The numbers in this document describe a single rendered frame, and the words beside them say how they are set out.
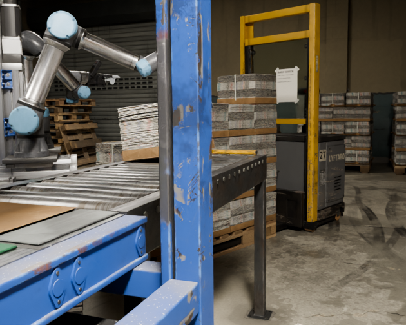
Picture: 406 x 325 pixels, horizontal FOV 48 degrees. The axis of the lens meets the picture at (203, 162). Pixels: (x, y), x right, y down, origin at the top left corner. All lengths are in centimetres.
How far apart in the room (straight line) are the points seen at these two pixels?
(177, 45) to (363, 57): 866
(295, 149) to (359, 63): 550
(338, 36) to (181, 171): 867
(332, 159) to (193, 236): 341
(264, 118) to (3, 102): 194
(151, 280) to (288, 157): 328
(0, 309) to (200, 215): 36
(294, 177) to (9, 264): 354
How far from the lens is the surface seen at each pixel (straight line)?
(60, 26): 203
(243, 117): 336
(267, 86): 361
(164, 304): 78
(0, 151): 236
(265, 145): 359
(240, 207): 339
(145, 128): 196
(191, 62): 82
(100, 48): 217
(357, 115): 775
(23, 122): 201
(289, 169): 413
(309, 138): 383
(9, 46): 245
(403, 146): 771
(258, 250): 229
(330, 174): 419
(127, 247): 92
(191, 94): 82
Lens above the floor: 101
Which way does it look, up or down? 6 degrees down
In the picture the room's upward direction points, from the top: 1 degrees counter-clockwise
